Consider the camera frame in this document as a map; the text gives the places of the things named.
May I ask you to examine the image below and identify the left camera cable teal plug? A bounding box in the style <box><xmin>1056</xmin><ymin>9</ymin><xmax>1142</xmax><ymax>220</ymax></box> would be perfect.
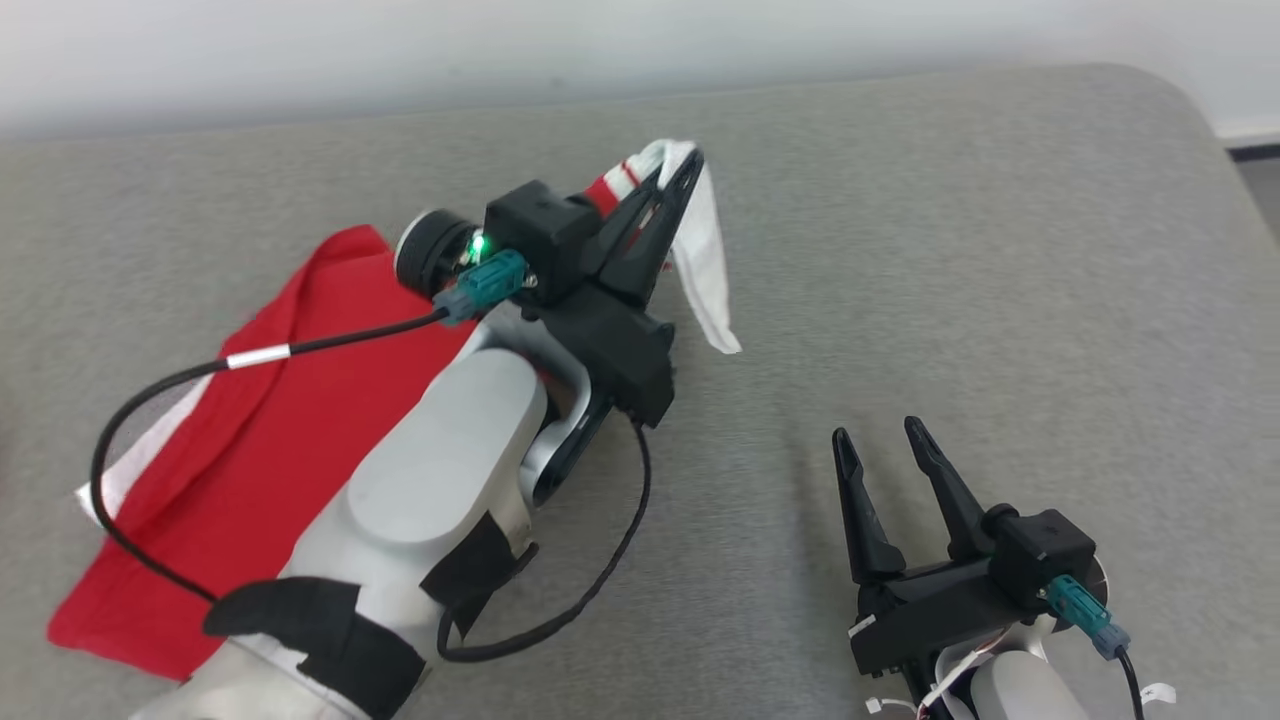
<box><xmin>90</xmin><ymin>250</ymin><xmax>529</xmax><ymax>606</ymax></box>

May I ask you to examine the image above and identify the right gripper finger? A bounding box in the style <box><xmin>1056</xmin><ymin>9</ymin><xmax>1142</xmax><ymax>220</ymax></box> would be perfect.
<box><xmin>832</xmin><ymin>428</ymin><xmax>907</xmax><ymax>587</ymax></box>
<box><xmin>905</xmin><ymin>417</ymin><xmax>1001</xmax><ymax>562</ymax></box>

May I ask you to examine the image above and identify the camera cable teal plug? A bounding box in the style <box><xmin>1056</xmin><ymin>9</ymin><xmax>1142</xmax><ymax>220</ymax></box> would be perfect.
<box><xmin>1045</xmin><ymin>575</ymin><xmax>1146</xmax><ymax>720</ymax></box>
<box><xmin>90</xmin><ymin>250</ymin><xmax>529</xmax><ymax>606</ymax></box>

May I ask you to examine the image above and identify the thin black left gripper cable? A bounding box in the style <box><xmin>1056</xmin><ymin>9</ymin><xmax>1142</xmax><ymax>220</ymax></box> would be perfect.
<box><xmin>436</xmin><ymin>412</ymin><xmax>653</xmax><ymax>663</ymax></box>

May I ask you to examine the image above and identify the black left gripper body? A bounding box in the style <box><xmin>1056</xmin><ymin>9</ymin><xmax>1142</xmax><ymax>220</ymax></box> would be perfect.
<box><xmin>520</xmin><ymin>283</ymin><xmax>679</xmax><ymax>431</ymax></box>

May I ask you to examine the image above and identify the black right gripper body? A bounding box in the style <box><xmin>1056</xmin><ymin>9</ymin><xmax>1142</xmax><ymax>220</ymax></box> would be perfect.
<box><xmin>848</xmin><ymin>556</ymin><xmax>1053</xmax><ymax>681</ymax></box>

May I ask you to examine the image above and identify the grey fabric sofa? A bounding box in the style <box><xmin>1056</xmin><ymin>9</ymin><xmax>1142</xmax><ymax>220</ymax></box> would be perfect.
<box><xmin>0</xmin><ymin>62</ymin><xmax>1280</xmax><ymax>720</ymax></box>

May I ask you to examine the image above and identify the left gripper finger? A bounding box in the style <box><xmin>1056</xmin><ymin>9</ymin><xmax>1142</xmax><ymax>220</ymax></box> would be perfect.
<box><xmin>598</xmin><ymin>148</ymin><xmax>706</xmax><ymax>309</ymax></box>
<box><xmin>583</xmin><ymin>166</ymin><xmax>666</xmax><ymax>277</ymax></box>

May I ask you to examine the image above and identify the right camera cable teal plug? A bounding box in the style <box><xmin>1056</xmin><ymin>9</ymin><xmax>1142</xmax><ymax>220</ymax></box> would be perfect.
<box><xmin>1045</xmin><ymin>575</ymin><xmax>1146</xmax><ymax>720</ymax></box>

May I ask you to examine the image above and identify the red jersey with white sleeves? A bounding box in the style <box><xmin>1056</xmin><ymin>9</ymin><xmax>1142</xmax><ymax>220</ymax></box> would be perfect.
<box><xmin>47</xmin><ymin>138</ymin><xmax>743</xmax><ymax>683</ymax></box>

